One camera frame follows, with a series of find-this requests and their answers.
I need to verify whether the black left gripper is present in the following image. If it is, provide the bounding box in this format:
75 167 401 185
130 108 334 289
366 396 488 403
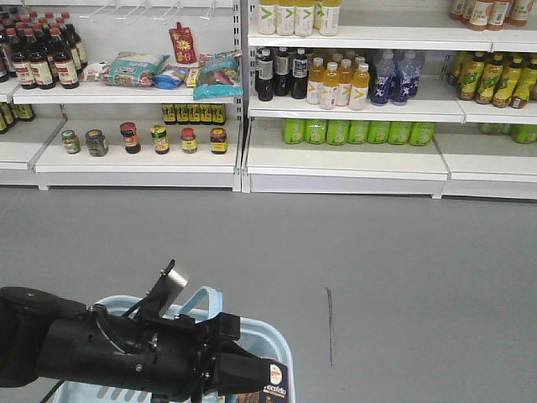
142 312 274 401

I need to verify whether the dark blue cookie box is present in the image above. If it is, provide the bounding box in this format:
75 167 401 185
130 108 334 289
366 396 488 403
216 363 291 403

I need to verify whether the light blue shopping basket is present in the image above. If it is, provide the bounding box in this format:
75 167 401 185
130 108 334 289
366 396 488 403
50 286 295 403

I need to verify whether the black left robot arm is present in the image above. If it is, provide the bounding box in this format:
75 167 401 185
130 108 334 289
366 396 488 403
1 286 273 402

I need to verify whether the red sauce pouch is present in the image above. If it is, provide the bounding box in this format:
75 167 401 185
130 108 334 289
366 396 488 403
169 22 197 65

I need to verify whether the white supermarket shelf unit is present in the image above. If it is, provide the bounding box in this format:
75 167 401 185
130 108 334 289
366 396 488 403
0 0 537 201

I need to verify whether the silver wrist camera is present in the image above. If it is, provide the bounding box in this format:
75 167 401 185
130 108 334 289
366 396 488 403
146 259 190 317

